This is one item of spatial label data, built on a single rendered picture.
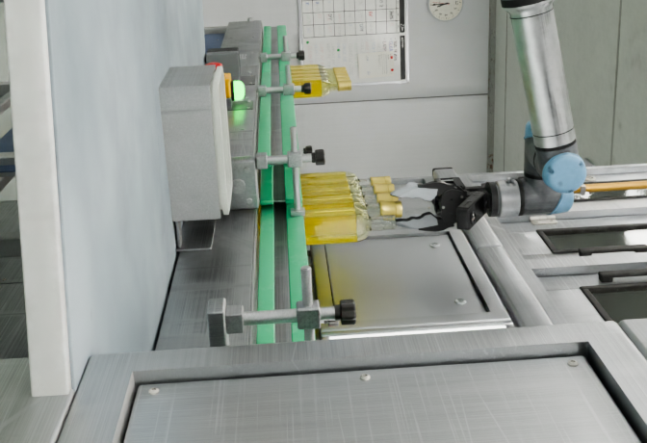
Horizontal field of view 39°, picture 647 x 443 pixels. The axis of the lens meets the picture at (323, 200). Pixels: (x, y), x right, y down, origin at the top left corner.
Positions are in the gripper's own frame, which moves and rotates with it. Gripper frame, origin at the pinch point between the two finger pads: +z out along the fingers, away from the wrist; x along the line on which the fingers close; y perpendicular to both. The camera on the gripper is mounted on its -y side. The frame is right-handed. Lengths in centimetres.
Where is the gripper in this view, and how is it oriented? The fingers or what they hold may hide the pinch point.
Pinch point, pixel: (397, 208)
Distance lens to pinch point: 182.3
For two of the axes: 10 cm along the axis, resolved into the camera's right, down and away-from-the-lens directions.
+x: -0.5, -9.4, -3.3
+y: -0.6, -3.3, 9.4
